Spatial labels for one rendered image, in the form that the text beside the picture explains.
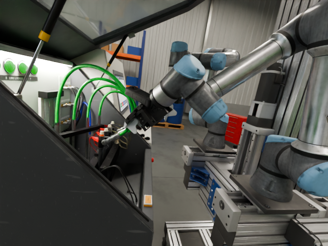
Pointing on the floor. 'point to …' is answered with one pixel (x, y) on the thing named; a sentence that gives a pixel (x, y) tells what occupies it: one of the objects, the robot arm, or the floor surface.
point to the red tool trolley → (234, 128)
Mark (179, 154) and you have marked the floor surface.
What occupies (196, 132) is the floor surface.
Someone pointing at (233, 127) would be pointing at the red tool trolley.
